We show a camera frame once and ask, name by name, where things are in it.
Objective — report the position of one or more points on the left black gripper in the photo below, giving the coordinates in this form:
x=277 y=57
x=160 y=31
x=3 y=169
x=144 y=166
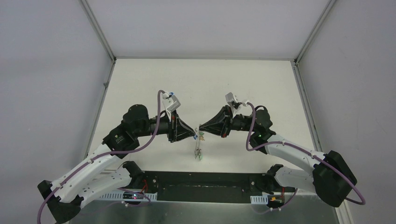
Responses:
x=173 y=127

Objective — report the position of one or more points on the left controller board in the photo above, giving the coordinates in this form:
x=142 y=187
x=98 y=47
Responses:
x=132 y=196

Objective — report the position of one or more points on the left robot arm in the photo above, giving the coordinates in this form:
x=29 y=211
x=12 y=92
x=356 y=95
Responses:
x=67 y=195

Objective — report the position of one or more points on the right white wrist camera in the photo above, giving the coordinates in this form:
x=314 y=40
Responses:
x=233 y=101

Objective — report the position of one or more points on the aluminium frame rail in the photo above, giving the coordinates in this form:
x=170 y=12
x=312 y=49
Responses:
x=294 y=199

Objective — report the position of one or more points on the right controller board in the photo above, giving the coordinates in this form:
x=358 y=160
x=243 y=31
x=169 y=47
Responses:
x=276 y=201

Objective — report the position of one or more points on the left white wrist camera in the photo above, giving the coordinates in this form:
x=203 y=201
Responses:
x=170 y=103

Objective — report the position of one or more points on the controller board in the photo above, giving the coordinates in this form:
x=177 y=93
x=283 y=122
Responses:
x=276 y=201
x=132 y=196

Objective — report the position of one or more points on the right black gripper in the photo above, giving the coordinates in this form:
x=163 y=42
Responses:
x=224 y=121

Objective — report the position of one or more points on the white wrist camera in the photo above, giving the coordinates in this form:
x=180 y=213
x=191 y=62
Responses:
x=170 y=103
x=233 y=101

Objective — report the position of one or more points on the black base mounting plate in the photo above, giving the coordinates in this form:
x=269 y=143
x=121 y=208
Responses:
x=202 y=187

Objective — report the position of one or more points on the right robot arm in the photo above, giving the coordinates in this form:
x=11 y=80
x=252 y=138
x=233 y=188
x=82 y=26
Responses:
x=325 y=174

